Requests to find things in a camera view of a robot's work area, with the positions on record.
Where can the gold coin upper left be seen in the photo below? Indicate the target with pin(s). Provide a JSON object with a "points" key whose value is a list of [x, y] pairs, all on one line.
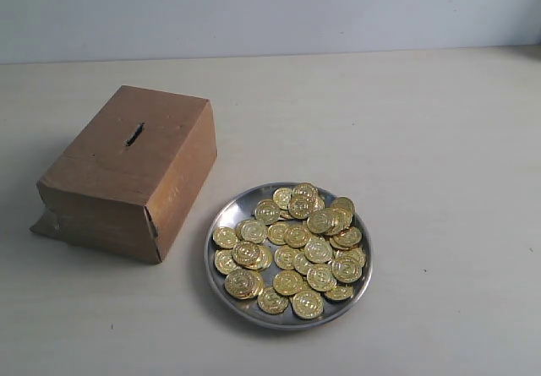
{"points": [[267, 211]]}

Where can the gold coin top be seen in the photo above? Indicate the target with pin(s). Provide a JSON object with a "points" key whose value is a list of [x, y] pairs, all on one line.
{"points": [[307, 190]]}

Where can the gold coin bottom left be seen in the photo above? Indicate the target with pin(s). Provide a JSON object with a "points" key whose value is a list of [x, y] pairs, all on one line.
{"points": [[271, 302]]}

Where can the gold coin left stack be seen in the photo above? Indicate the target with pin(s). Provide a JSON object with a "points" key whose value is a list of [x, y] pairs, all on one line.
{"points": [[252, 256]]}

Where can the gold coin far left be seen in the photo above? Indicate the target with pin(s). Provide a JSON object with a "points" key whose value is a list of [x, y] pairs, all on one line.
{"points": [[225, 237]]}

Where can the gold coin front bottom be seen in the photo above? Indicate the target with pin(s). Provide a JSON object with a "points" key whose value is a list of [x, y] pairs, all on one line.
{"points": [[307, 304]]}

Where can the round silver metal plate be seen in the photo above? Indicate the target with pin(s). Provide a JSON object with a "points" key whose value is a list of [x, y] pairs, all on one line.
{"points": [[241, 207]]}

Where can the brown cardboard slotted box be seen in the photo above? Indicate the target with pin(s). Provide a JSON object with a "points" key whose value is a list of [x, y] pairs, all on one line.
{"points": [[127, 182]]}

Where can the gold coin lower left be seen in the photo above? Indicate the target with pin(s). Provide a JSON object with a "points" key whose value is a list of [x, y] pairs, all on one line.
{"points": [[244, 284]]}

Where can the gold coin centre pale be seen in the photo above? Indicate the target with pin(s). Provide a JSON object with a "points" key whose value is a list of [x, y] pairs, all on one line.
{"points": [[317, 250]]}

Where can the gold coin right side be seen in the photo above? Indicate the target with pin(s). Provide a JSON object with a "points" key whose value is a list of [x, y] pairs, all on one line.
{"points": [[346, 269]]}

